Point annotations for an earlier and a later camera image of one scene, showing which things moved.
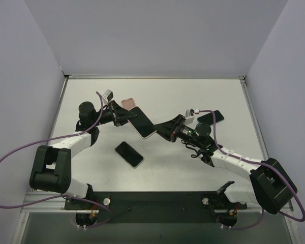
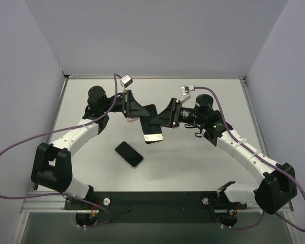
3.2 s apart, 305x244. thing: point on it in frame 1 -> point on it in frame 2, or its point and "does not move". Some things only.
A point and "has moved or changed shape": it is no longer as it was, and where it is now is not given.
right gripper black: (177, 127) -> (173, 113)
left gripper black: (116, 114) -> (127, 103)
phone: (142, 125) has moved or changed shape
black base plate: (157, 207) does not move
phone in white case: (128, 155) does not move
